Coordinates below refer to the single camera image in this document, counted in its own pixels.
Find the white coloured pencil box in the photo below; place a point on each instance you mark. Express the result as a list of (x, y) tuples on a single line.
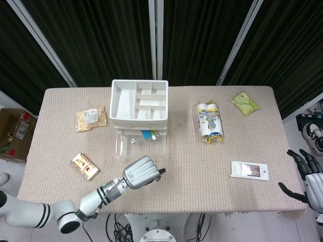
[(249, 171)]

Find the green snack packet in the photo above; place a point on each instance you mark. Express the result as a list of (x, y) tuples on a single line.
[(244, 103)]

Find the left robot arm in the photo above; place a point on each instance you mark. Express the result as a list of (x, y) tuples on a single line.
[(63, 214)]

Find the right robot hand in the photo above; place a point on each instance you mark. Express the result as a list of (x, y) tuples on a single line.
[(314, 189)]

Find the paper towel roll pack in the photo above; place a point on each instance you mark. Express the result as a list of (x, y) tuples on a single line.
[(209, 121)]

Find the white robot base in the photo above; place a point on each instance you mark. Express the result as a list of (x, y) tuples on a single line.
[(157, 227)]

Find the white metal frame post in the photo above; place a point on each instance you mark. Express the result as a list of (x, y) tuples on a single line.
[(156, 37), (239, 43), (43, 43)]

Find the white die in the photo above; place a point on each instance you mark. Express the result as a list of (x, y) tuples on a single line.
[(132, 141)]

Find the grey white shoe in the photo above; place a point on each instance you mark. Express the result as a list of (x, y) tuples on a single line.
[(3, 179)]

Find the white plastic drawer cabinet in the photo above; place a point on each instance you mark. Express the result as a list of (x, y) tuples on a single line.
[(123, 103)]

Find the brown cardboard box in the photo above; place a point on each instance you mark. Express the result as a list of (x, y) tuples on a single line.
[(15, 133)]

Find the black pleated curtain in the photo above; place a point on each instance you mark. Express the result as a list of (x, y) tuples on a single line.
[(290, 50), (202, 37), (17, 58), (101, 37)]

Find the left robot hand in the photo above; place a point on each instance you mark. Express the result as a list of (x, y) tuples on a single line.
[(140, 174)]

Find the red and yellow carton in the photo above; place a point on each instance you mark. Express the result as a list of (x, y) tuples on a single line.
[(84, 166)]

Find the tan snack bag white label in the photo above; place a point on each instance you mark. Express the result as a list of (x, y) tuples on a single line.
[(92, 118)]

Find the green and white tube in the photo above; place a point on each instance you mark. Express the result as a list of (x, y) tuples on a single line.
[(153, 135)]

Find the black floor device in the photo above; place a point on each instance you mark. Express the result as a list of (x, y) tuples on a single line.
[(306, 119)]

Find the white and black sneaker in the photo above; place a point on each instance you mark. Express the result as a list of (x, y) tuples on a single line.
[(314, 137)]

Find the beige woven tablecloth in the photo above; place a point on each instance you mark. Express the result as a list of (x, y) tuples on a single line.
[(189, 181)]

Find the blue card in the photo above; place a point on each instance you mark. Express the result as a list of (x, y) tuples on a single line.
[(145, 134)]

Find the silver metal clip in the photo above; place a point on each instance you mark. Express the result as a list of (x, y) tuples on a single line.
[(159, 135)]

